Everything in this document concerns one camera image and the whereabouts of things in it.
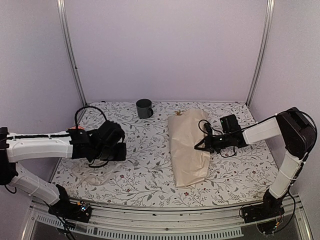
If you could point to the left aluminium frame post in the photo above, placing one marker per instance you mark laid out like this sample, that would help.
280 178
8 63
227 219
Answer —
62 13

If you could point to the white purple flower bunch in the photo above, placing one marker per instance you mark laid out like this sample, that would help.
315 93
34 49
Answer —
178 113

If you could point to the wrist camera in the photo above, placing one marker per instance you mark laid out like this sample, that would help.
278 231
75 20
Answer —
229 124
109 134

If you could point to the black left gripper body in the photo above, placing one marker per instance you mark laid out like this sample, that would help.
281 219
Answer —
110 156

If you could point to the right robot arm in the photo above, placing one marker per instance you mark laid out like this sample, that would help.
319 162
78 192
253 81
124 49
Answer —
296 128

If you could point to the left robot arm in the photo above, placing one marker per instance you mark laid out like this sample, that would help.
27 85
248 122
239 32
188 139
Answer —
18 147

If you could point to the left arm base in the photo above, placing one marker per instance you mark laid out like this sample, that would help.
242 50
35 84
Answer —
80 211

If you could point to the floral tablecloth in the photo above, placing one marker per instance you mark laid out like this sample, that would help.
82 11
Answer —
146 177

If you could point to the right aluminium frame post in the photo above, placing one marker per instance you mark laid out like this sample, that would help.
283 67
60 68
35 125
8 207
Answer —
268 19

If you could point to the peach wrapping paper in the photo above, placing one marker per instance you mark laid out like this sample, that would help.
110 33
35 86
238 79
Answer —
190 166

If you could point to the red white patterned bowl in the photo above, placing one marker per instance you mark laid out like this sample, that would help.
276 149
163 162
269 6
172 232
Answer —
74 127

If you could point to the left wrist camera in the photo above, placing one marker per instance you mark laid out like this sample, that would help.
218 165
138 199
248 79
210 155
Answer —
109 134

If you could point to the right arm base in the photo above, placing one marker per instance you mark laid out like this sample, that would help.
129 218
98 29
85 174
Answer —
271 207

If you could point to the aluminium frame post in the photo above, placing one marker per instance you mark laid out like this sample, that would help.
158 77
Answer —
62 13
268 19

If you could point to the cream ribbon bow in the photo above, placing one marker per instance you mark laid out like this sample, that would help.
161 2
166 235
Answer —
94 176

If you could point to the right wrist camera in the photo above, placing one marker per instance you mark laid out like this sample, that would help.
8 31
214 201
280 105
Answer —
229 124

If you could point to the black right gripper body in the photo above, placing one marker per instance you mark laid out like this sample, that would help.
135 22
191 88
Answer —
215 145

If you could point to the dark grey mug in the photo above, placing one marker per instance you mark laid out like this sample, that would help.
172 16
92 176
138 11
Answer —
144 108

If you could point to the front aluminium rail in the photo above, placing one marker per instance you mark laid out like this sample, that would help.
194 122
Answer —
120 222

